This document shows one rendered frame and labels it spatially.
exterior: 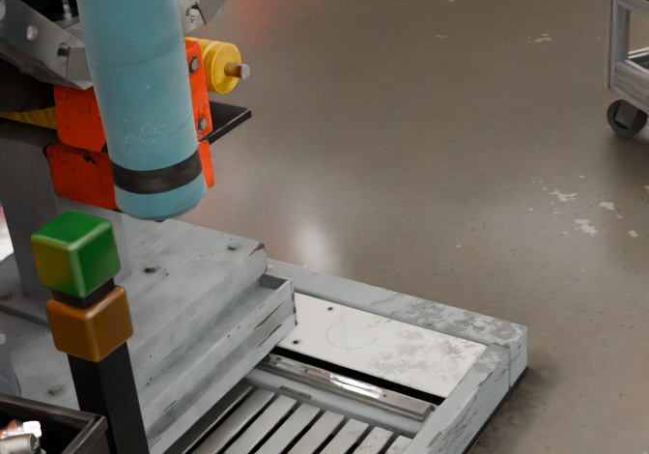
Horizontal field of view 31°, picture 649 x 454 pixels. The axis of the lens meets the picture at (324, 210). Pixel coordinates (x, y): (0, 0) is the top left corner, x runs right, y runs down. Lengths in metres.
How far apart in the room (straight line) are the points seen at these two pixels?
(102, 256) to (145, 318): 0.70
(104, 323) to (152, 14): 0.36
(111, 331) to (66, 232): 0.07
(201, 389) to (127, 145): 0.47
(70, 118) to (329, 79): 1.45
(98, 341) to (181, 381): 0.67
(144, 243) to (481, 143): 0.89
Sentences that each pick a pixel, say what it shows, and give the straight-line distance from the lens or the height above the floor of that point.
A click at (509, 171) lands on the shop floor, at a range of 2.18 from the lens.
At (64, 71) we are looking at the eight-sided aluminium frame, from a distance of 1.14.
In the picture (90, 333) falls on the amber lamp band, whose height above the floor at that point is 0.60.
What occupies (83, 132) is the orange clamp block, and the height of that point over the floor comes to 0.52.
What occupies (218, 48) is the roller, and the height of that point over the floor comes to 0.54.
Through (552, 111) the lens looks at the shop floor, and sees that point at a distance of 2.41.
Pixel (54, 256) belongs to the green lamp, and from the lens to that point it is 0.74.
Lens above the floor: 1.01
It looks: 29 degrees down
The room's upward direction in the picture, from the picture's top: 6 degrees counter-clockwise
